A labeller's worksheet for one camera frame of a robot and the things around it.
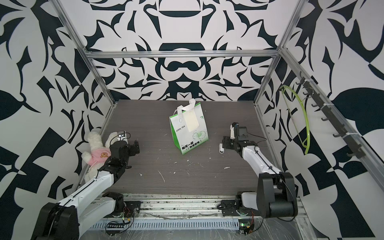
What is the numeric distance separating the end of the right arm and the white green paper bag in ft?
0.53

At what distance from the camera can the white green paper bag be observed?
2.58ft

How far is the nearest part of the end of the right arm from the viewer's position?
65cm
